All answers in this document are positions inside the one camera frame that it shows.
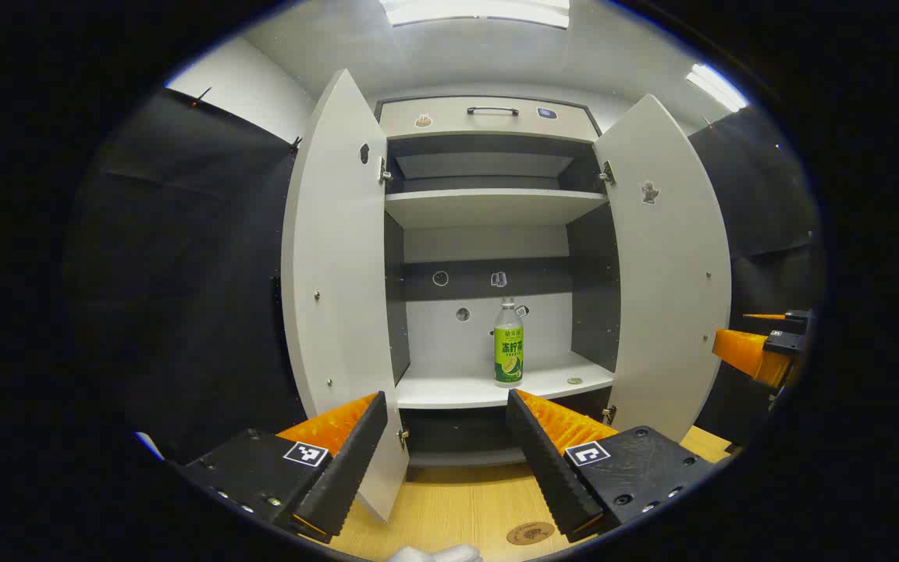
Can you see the green label drink bottle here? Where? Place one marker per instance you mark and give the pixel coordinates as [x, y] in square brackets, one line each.
[509, 359]

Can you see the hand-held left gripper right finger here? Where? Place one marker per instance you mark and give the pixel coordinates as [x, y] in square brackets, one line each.
[551, 468]

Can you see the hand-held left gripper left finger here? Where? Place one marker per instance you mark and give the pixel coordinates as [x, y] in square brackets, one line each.
[352, 468]

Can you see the white paper card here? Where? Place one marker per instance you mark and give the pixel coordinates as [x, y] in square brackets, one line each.
[150, 446]

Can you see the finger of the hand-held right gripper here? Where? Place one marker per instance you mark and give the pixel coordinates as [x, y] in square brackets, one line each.
[746, 355]
[797, 318]

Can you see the black backdrop cloth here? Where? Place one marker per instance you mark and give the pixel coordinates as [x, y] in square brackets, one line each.
[184, 273]

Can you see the large ceiling light panel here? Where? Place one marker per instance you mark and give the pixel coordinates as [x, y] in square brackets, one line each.
[481, 9]

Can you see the round wooden coaster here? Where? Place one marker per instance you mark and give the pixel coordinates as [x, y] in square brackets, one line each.
[531, 533]

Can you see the orange-tipped black clip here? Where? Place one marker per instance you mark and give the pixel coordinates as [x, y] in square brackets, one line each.
[198, 99]

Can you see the grey cabinet drawer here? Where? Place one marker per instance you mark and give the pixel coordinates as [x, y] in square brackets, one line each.
[449, 121]

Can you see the small black clip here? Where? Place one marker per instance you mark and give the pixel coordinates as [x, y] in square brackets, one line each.
[295, 144]

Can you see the narrow ceiling light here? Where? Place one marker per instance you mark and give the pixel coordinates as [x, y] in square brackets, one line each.
[719, 87]

